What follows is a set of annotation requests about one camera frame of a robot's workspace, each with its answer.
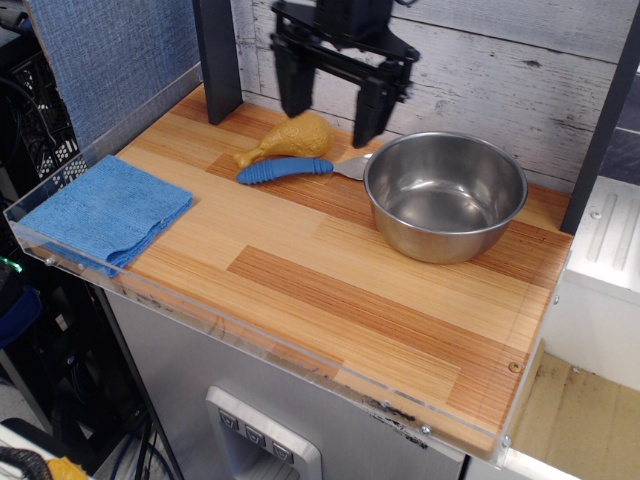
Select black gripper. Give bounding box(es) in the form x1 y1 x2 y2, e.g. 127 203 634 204
271 1 419 148

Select clear acrylic table guard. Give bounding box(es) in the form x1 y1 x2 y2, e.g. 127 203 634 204
8 89 570 462

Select black plastic crate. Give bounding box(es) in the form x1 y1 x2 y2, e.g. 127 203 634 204
1 53 79 178

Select blue-handled metal spoon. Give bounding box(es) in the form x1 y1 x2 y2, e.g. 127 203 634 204
236 154 372 185

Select yellow toy chicken drumstick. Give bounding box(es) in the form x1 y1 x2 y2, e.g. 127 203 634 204
232 111 335 168

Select metal pot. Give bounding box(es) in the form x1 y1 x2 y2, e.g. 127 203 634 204
364 132 528 264

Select dark grey right post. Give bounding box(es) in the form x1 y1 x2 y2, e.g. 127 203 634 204
560 2 639 235

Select blue folded cloth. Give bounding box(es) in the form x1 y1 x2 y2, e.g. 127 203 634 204
19 156 193 278

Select yellow object at bottom left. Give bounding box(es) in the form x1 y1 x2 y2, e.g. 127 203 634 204
46 457 89 480

